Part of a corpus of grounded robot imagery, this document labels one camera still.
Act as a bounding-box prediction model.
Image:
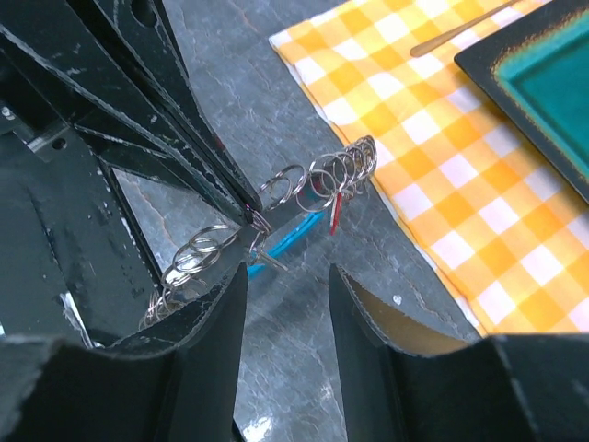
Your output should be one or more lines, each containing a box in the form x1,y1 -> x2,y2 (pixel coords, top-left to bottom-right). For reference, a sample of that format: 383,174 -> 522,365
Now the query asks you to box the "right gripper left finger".
1,265 -> 248,441

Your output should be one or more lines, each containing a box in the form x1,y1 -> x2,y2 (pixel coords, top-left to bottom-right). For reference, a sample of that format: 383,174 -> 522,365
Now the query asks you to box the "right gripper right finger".
329,265 -> 588,441

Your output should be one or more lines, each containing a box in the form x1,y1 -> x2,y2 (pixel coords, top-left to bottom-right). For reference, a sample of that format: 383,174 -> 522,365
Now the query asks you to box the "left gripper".
1,1 -> 262,225

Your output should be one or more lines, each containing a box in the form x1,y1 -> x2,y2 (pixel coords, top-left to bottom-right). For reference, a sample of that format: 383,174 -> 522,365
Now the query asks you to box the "silver key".
250,247 -> 288,272

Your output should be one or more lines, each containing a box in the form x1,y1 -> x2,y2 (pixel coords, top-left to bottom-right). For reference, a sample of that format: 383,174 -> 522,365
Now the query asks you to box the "red key tag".
329,192 -> 343,236

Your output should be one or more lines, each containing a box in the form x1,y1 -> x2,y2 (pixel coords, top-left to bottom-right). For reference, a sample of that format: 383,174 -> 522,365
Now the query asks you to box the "large keyring organiser with rings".
139,135 -> 377,330

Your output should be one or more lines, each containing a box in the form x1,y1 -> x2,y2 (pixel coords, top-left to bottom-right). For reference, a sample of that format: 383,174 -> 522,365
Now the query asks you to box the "orange checkered cloth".
270,1 -> 588,334

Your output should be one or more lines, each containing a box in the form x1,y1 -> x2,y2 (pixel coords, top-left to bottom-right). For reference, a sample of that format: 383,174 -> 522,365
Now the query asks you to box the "gold fork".
410,0 -> 518,58

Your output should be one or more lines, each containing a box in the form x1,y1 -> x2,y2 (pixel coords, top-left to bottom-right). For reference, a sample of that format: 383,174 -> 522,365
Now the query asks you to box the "black teal square plate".
455,1 -> 588,198

